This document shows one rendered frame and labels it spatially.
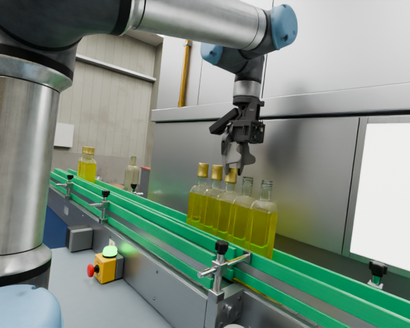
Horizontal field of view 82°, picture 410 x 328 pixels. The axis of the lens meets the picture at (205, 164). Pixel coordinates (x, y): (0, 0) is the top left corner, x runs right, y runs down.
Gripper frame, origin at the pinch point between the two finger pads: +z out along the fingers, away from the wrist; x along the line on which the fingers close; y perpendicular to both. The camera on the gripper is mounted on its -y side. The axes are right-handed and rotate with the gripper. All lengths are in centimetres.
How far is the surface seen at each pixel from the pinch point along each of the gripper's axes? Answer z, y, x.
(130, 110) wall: -107, -608, 261
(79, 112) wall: -76, -624, 134
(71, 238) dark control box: 35, -56, -24
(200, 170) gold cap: 1.5, -10.9, -1.8
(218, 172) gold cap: 1.0, -4.2, -0.6
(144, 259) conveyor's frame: 29.0, -16.2, -15.7
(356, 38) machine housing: -37.9, 23.4, 15.5
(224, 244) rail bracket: 14.4, 12.7, -15.3
